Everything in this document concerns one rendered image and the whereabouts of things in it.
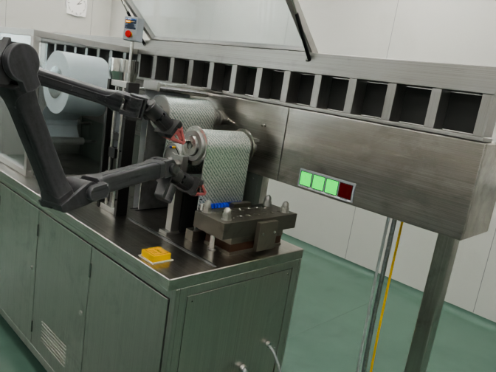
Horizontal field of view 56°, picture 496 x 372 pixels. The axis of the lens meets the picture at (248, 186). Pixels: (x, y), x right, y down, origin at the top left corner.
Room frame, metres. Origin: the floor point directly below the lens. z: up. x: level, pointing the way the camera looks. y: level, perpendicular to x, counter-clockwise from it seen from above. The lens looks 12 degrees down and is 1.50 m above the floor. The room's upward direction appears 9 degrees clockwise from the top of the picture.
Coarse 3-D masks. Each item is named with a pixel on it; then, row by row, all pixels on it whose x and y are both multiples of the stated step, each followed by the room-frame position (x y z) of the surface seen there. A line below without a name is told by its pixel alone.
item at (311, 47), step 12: (288, 0) 1.76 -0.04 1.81; (132, 12) 2.51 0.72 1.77; (300, 12) 1.79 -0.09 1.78; (144, 24) 2.55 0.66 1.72; (300, 24) 1.77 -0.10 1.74; (300, 36) 1.85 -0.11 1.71; (264, 48) 2.04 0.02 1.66; (276, 48) 1.99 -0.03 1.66; (288, 48) 1.95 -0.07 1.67; (312, 48) 1.86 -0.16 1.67
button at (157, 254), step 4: (148, 248) 1.48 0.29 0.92; (152, 248) 1.48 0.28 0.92; (156, 248) 1.49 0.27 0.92; (160, 248) 1.49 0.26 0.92; (144, 252) 1.45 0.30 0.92; (148, 252) 1.44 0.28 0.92; (152, 252) 1.44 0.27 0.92; (156, 252) 1.45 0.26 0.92; (160, 252) 1.45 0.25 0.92; (164, 252) 1.46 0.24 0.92; (168, 252) 1.46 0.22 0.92; (144, 256) 1.45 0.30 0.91; (148, 256) 1.43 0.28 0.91; (152, 256) 1.42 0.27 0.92; (156, 256) 1.42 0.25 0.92; (160, 256) 1.43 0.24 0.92; (164, 256) 1.44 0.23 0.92; (168, 256) 1.46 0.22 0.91; (152, 260) 1.42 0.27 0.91; (156, 260) 1.42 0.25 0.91; (160, 260) 1.43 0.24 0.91; (164, 260) 1.45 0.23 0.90
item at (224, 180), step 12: (204, 168) 1.71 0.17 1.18; (216, 168) 1.75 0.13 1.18; (228, 168) 1.80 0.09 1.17; (240, 168) 1.85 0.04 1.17; (204, 180) 1.71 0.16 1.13; (216, 180) 1.76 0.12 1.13; (228, 180) 1.80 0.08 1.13; (240, 180) 1.85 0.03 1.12; (216, 192) 1.77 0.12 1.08; (228, 192) 1.81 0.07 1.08; (240, 192) 1.86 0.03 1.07
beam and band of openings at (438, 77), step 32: (160, 64) 2.54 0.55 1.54; (192, 64) 2.32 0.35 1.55; (224, 64) 2.26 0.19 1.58; (256, 64) 2.03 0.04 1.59; (288, 64) 1.91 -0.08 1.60; (320, 64) 1.81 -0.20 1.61; (352, 64) 1.71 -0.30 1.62; (384, 64) 1.63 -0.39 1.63; (416, 64) 1.55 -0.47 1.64; (448, 64) 1.49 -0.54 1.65; (256, 96) 2.01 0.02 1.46; (288, 96) 1.91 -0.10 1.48; (320, 96) 1.81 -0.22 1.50; (352, 96) 1.70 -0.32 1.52; (384, 96) 1.69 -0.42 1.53; (416, 96) 1.61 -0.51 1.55; (448, 96) 1.53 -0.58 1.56; (480, 96) 1.48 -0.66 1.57; (416, 128) 1.52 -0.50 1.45; (448, 128) 1.53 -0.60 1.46; (480, 128) 1.40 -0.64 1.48
